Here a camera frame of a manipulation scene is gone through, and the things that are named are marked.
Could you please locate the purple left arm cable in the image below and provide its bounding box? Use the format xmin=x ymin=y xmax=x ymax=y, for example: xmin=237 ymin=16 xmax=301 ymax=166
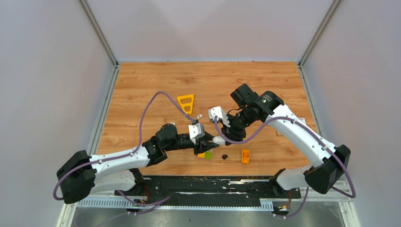
xmin=52 ymin=91 xmax=196 ymax=201

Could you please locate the orange green toy brick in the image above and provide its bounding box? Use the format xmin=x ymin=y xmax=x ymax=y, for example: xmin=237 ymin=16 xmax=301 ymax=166
xmin=197 ymin=151 xmax=212 ymax=160

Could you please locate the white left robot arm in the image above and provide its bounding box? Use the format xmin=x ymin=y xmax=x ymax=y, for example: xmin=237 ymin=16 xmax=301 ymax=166
xmin=53 ymin=123 xmax=225 ymax=204

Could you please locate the yellow triangular toy block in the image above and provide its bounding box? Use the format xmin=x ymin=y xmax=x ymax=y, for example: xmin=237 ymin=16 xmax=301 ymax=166
xmin=176 ymin=94 xmax=195 ymax=115

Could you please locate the white slotted cable duct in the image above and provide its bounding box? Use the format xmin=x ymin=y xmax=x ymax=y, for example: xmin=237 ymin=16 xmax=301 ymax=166
xmin=76 ymin=197 xmax=274 ymax=211

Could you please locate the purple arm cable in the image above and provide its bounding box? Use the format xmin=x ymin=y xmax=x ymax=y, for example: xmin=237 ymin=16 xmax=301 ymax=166
xmin=213 ymin=116 xmax=357 ymax=199
xmin=52 ymin=91 xmax=196 ymax=201

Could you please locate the white earbud charging case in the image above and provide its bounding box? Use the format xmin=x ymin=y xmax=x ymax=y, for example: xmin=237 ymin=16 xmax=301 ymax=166
xmin=212 ymin=136 xmax=226 ymax=145

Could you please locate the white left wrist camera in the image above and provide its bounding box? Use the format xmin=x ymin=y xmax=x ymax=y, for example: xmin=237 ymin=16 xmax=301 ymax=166
xmin=188 ymin=122 xmax=205 ymax=144

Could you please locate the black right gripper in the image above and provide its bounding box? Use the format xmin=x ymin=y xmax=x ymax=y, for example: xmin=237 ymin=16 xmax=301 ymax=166
xmin=220 ymin=106 xmax=257 ymax=145

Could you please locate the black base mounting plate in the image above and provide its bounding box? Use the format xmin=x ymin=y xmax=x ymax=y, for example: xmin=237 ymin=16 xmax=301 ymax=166
xmin=123 ymin=175 xmax=301 ymax=206

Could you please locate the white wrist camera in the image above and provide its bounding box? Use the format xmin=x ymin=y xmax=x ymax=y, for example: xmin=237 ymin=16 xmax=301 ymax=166
xmin=188 ymin=122 xmax=205 ymax=144
xmin=208 ymin=106 xmax=230 ymax=127

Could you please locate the orange arch toy block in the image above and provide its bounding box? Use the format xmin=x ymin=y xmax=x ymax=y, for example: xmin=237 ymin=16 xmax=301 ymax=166
xmin=241 ymin=149 xmax=250 ymax=164

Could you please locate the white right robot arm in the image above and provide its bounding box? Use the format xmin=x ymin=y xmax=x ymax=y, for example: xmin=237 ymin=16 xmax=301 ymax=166
xmin=209 ymin=84 xmax=351 ymax=198

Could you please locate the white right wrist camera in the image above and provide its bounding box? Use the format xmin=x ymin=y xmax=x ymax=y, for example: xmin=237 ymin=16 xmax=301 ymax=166
xmin=208 ymin=106 xmax=230 ymax=127

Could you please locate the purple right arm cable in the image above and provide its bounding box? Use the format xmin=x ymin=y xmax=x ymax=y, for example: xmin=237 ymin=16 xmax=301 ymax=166
xmin=213 ymin=116 xmax=357 ymax=199

